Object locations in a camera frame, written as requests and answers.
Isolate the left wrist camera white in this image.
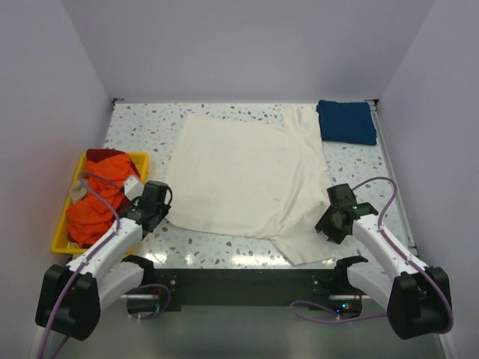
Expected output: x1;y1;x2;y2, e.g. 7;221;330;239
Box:
123;175;144;200

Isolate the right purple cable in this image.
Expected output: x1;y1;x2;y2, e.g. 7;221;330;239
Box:
290;177;454;336

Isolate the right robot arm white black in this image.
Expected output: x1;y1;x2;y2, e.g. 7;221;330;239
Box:
315;184;454;340

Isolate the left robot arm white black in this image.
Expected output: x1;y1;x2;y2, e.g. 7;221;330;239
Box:
34;181;173;340

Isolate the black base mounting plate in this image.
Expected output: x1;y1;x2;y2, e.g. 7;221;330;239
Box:
111;267;377;313

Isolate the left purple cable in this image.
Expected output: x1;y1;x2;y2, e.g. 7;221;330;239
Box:
35;171;175;359

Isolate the orange t shirt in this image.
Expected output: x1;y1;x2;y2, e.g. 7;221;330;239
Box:
67;153;138;248

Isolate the purple cable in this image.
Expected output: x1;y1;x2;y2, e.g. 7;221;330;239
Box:
35;171;175;359
290;177;454;336

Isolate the aluminium frame rail front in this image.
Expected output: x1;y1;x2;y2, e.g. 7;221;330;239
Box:
46;266;445;300

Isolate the cream white t shirt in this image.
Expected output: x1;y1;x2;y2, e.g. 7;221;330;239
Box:
165;107;332;265

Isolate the folded blue t shirt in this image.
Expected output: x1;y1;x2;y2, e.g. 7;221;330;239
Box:
317;99;377;146

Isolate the dark red t shirt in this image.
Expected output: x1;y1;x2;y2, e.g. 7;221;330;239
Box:
85;149;123;163

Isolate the yellow plastic bin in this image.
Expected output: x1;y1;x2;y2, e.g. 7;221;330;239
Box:
51;152;150;256

